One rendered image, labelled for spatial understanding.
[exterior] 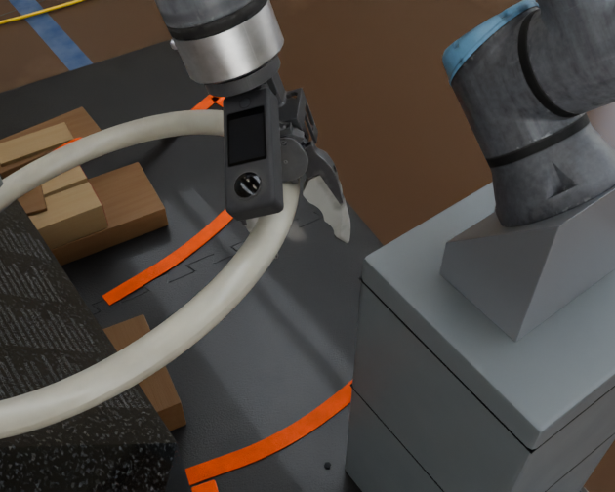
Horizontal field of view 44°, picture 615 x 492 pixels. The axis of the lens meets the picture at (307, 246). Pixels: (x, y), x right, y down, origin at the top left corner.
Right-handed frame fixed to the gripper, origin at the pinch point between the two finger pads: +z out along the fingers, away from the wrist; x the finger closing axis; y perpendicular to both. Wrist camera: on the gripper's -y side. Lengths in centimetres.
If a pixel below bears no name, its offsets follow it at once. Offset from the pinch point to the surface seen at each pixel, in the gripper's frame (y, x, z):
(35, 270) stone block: 45, 67, 26
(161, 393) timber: 62, 71, 82
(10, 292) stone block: 35, 66, 22
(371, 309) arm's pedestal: 37, 6, 44
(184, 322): -17.7, 6.3, -8.3
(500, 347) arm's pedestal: 22, -15, 43
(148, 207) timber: 128, 84, 68
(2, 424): -24.8, 20.8, -7.8
